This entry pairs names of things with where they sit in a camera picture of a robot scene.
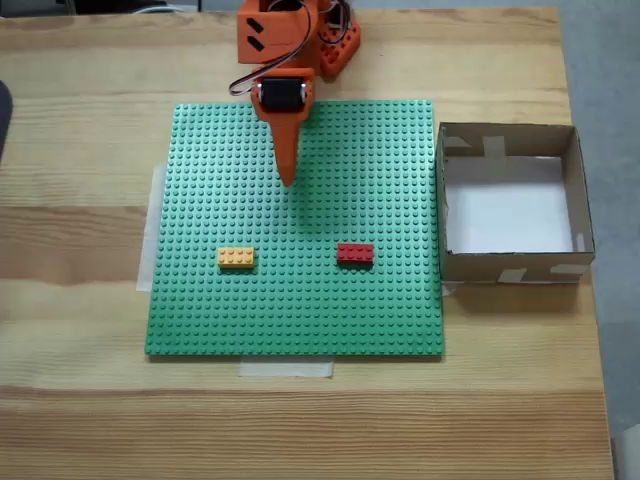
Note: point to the red lego block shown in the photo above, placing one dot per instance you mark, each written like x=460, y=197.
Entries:
x=355, y=254

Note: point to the black rounded object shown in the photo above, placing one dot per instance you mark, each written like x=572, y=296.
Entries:
x=4, y=120

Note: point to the yellow lego block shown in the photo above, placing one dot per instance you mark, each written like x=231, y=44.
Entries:
x=236, y=258

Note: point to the open cardboard box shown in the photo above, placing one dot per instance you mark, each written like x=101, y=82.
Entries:
x=505, y=215

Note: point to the translucent masking tape strip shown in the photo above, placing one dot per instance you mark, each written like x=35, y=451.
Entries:
x=149, y=240
x=285, y=369
x=450, y=289

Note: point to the green lego baseplate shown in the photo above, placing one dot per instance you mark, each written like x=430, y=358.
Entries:
x=300, y=310

